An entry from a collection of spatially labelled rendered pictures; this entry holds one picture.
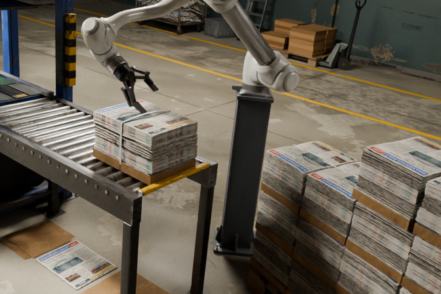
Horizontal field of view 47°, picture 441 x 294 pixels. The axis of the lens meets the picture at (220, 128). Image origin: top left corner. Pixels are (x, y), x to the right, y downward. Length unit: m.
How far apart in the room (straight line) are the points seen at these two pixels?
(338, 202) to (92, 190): 1.06
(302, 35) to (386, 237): 6.67
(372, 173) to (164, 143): 0.85
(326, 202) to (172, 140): 0.74
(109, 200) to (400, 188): 1.15
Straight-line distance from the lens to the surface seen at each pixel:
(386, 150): 2.17
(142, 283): 2.95
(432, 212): 2.03
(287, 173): 2.50
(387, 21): 9.17
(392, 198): 2.11
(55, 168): 2.43
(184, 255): 3.18
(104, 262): 3.09
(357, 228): 2.27
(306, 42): 8.58
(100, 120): 2.31
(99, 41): 2.26
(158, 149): 2.12
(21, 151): 2.63
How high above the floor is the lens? 1.80
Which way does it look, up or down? 20 degrees down
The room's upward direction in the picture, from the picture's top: 6 degrees clockwise
